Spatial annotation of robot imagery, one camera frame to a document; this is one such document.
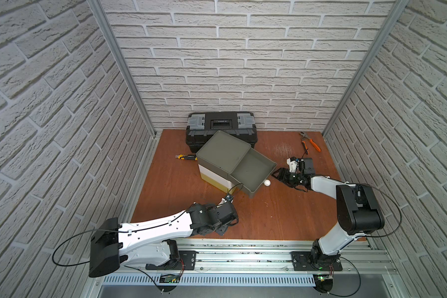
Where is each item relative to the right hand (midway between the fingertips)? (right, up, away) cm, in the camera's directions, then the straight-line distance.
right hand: (278, 176), depth 96 cm
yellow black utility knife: (-51, +10, +10) cm, 53 cm away
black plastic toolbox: (-41, +27, +5) cm, 50 cm away
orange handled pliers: (+23, +21, +22) cm, 38 cm away
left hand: (-28, -15, -19) cm, 37 cm away
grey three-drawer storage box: (-26, +8, -14) cm, 31 cm away
